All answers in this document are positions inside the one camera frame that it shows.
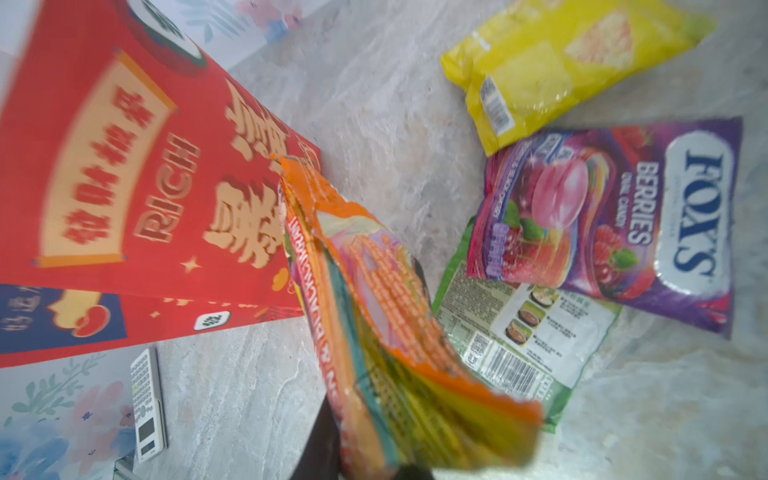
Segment grey calculator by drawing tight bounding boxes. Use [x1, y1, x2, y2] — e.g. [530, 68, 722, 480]
[130, 346, 168, 463]

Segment orange Fox's candy packet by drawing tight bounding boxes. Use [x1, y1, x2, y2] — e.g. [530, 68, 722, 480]
[279, 157, 543, 479]

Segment small green packet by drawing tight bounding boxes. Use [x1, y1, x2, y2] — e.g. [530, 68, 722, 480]
[433, 223, 621, 433]

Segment red paper gift bag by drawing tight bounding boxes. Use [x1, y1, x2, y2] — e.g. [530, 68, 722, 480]
[1, 1, 321, 367]

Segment pink Fox's candy packet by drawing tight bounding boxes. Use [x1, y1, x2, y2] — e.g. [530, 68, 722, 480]
[466, 117, 743, 337]

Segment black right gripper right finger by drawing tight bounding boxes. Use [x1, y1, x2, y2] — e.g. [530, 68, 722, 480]
[393, 465, 434, 480]

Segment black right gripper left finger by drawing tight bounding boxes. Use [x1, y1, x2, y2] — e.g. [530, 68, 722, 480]
[290, 397, 341, 480]

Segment yellow snack packet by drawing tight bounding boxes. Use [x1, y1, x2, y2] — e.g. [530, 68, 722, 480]
[440, 0, 715, 156]

